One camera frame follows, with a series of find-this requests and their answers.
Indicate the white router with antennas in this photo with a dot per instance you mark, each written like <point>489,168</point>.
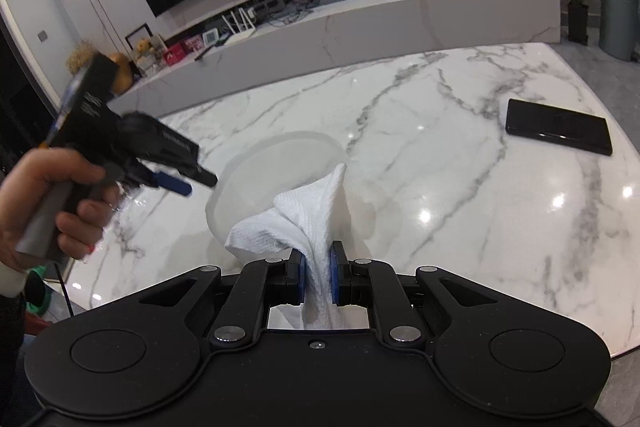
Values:
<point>240,36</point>

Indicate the white cloth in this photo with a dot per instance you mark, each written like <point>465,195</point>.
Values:
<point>305,212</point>

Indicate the red gift box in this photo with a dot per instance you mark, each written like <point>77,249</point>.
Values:
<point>175,55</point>

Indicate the pink box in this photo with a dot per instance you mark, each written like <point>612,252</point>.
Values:
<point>194,43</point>

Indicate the framed certificate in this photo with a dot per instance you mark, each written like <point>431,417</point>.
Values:
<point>137,32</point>

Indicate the black remote control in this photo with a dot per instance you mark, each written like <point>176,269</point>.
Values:
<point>205,53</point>

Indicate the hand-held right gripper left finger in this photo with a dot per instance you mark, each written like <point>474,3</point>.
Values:
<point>299,279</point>

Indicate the small white display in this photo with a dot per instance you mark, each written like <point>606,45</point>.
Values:
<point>211,36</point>

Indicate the white marble television cabinet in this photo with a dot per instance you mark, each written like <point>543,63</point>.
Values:
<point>400,22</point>

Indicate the golden round vase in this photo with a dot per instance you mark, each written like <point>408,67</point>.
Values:
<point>121,74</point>

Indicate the person's left hand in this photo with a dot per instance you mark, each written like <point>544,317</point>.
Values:
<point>20,202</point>

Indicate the black smartphone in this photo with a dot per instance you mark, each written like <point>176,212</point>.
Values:
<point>557,127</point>

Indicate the dried yellow flowers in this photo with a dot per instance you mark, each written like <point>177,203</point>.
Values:
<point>80,54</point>

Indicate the teddy bear in basket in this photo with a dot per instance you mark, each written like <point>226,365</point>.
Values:
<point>147,54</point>

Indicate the grey pedal bin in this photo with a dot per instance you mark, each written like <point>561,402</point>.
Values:
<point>620,22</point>

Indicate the clear plastic bowl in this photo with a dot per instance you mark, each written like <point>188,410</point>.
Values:
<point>260,167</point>

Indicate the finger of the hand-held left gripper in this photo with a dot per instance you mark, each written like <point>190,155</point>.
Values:
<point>170,183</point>
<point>200,174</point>

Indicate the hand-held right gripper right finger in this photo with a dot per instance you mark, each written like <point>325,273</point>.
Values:
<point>336,279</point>

